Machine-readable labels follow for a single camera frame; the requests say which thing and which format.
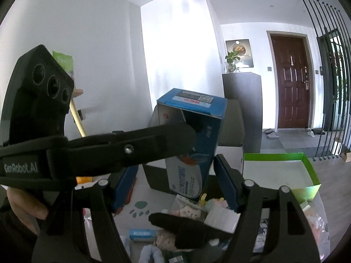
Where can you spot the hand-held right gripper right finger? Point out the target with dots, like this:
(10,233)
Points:
(226,186)

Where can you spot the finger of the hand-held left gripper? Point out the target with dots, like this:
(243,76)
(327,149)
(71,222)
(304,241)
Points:
(142,148)

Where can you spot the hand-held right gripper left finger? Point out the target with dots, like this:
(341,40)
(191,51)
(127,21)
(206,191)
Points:
(124,191)

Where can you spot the dark grey storage box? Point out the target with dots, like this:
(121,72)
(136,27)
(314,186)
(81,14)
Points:
(153,178)

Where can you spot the blue white carton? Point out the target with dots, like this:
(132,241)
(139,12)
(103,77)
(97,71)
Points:
(204,131)

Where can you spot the person's left forearm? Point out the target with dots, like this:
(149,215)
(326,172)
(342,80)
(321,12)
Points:
(13,241)

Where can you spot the grey paw-print desktop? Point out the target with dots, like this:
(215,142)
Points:
(142,194)

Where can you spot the person's left hand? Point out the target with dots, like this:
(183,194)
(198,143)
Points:
(24,205)

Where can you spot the white ribbed packet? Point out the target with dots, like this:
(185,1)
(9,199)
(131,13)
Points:
(222,219)

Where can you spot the orange ball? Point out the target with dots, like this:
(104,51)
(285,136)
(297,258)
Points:
(85,180)

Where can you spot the clear bag of small toys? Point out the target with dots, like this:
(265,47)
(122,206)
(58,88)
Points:
(187,208)

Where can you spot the blue bag roll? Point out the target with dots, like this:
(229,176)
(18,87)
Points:
(142,235)

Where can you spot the round wooden side table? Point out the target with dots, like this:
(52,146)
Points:
(78,120)

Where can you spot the green shallow box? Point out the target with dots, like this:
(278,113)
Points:
(274,172)

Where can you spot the black glove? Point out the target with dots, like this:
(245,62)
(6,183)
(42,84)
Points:
(189,230)

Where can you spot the green paper packet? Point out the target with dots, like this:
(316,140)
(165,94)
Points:
(64,61)

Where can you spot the light blue fluffy towel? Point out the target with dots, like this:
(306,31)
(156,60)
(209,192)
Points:
(150,254)

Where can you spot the grey slipper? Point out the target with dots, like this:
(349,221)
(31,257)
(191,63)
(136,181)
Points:
(273,135)
(268,131)

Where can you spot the white slipper pair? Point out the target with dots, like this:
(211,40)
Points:
(310,133)

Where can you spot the grey hallway cabinet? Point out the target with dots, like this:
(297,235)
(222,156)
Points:
(244,87)

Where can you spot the dark door mat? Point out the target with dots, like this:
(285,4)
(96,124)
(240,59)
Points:
(319,131)

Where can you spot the dark red entrance door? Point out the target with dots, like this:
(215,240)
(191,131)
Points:
(290,87)

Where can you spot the small cardboard box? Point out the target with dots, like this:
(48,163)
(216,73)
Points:
(347,156)

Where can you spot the green potted plant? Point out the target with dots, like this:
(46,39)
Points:
(232,59)

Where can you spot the black bar room divider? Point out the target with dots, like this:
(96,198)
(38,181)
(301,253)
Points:
(325,101)

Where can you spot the framed wall picture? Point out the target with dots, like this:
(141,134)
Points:
(245,49)

